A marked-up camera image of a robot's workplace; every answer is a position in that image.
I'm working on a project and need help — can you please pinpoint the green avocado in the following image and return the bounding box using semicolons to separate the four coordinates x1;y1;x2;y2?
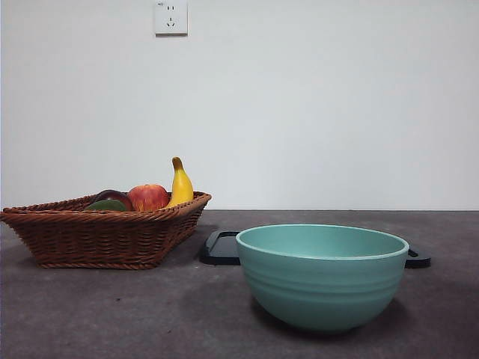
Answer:
85;199;128;212

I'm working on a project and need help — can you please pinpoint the teal ribbed bowl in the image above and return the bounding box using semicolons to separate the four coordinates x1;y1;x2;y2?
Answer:
235;224;410;335

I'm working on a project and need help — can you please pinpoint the yellow banana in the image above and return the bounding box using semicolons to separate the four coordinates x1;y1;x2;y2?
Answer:
164;156;195;209

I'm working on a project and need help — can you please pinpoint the black rectangular tray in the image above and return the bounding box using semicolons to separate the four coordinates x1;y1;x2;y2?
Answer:
198;230;431;269

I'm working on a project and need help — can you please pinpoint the red yellow apple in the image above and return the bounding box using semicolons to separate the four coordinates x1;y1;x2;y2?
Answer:
126;183;171;212

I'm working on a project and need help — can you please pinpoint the dark red plum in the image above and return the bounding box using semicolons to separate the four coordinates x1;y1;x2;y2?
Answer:
93;189;135;212

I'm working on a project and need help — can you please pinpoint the brown wicker basket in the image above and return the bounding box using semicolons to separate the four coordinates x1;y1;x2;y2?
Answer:
0;191;213;270

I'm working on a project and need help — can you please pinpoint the white wall socket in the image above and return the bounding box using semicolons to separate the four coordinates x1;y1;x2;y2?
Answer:
154;0;189;37

